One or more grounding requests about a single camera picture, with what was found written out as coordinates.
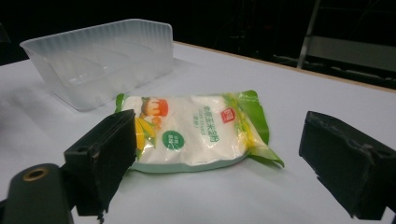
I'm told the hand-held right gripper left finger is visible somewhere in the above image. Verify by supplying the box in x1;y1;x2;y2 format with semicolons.
63;108;137;220

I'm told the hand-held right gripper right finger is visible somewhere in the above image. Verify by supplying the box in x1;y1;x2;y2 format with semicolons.
298;110;396;221

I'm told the white and green starch packet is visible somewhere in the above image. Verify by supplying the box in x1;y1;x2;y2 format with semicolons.
114;90;285;174

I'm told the translucent plastic storage box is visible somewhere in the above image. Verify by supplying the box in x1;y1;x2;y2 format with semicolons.
19;18;175;112

